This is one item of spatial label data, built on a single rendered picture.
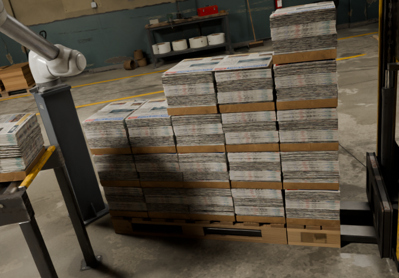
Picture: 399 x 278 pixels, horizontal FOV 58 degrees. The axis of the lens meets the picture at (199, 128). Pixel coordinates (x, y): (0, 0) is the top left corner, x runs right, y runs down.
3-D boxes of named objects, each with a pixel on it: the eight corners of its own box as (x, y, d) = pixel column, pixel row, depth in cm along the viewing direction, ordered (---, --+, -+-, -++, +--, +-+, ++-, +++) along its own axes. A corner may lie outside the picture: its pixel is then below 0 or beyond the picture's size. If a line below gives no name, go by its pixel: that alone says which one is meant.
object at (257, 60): (227, 56, 213) (227, 54, 212) (276, 51, 203) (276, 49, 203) (212, 72, 180) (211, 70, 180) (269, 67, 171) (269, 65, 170)
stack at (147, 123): (138, 201, 281) (112, 100, 251) (292, 206, 243) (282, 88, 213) (114, 233, 247) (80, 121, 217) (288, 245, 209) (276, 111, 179)
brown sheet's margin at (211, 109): (189, 94, 232) (189, 88, 230) (233, 91, 222) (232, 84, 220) (167, 115, 199) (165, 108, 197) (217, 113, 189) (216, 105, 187)
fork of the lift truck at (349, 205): (211, 202, 258) (210, 197, 256) (371, 207, 224) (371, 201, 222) (207, 210, 249) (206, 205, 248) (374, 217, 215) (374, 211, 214)
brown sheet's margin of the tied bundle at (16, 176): (46, 153, 185) (44, 145, 184) (27, 179, 159) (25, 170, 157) (14, 155, 184) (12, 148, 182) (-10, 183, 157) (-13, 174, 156)
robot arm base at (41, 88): (26, 92, 240) (23, 84, 238) (58, 83, 253) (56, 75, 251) (35, 95, 227) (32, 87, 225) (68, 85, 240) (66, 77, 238)
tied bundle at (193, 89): (190, 95, 232) (183, 60, 224) (234, 92, 222) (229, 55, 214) (167, 116, 199) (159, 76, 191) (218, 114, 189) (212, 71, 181)
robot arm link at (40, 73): (47, 77, 249) (36, 46, 241) (67, 75, 242) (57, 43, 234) (29, 84, 235) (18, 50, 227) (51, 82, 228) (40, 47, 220)
